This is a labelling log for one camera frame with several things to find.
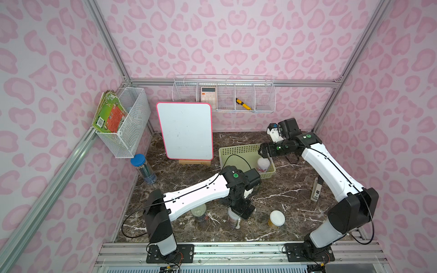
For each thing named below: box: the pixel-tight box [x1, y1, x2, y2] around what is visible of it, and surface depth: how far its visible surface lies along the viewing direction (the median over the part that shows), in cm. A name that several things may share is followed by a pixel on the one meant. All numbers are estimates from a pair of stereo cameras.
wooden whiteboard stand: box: [178, 159, 212, 165], surface depth 101 cm
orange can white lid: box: [267, 209, 286, 230], surface depth 78 cm
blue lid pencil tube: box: [130, 153, 158, 185], surface depth 86 cm
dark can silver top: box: [190, 203, 207, 223], surface depth 76 cm
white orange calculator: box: [200, 86, 217, 109], surface depth 97 cm
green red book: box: [92, 89, 128, 134], surface depth 73 cm
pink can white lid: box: [257, 156, 271, 173], surface depth 92 cm
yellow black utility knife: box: [235, 97, 254, 111], surface depth 100 cm
